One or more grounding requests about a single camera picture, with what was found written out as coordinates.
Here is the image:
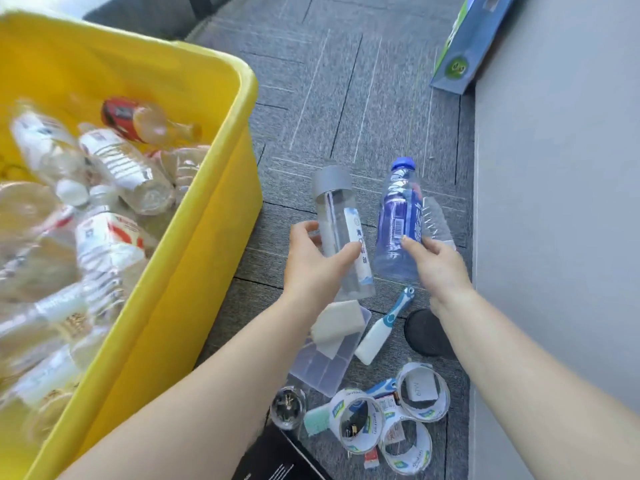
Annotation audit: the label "person's right hand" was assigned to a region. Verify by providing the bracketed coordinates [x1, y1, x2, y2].
[401, 235, 476, 318]

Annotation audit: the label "person's left hand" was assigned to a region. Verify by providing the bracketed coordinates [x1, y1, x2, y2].
[282, 220, 362, 308]

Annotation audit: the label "ribbed red label plastic bottle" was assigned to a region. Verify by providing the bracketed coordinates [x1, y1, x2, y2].
[419, 196, 457, 251]

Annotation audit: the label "white power bank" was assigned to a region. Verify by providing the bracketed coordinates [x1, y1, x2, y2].
[309, 299, 366, 345]

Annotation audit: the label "black mesh pen holder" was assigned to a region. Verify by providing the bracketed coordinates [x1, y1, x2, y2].
[403, 308, 459, 358]

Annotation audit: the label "grey cap plastic bottle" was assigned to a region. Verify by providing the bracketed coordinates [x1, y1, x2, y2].
[312, 165, 377, 301]

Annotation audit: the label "blue plastic bottle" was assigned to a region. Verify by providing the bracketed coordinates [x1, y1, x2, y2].
[372, 157, 423, 283]

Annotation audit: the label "clear compartment box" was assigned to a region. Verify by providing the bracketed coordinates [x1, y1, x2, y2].
[289, 307, 373, 398]

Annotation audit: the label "white charger cube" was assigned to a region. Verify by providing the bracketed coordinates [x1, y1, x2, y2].
[405, 369, 441, 408]

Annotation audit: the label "yellow plastic bin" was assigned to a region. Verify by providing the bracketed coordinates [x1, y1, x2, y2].
[0, 9, 265, 480]

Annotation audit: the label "white paper tape roll cup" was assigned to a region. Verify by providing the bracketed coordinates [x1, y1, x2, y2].
[395, 362, 451, 423]

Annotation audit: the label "small clear round jar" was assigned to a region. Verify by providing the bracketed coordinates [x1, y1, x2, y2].
[269, 386, 309, 431]

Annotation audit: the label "clear tape roll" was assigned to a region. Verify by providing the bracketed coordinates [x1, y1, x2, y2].
[378, 417, 433, 477]
[333, 388, 386, 455]

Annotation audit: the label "black notebook white circle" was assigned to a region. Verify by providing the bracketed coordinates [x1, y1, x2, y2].
[232, 422, 333, 480]

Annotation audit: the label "cluster of discarded bottles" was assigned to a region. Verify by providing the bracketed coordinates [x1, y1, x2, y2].
[0, 97, 211, 445]

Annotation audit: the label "person's left forearm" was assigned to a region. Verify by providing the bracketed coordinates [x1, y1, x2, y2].
[59, 294, 301, 480]

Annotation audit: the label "person's right forearm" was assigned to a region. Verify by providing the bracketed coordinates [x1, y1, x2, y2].
[432, 289, 640, 480]

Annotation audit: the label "blue green flat box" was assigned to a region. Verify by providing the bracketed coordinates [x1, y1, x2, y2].
[429, 0, 519, 95]

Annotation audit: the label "dark metal window frame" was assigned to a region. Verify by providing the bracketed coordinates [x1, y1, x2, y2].
[82, 0, 236, 41]

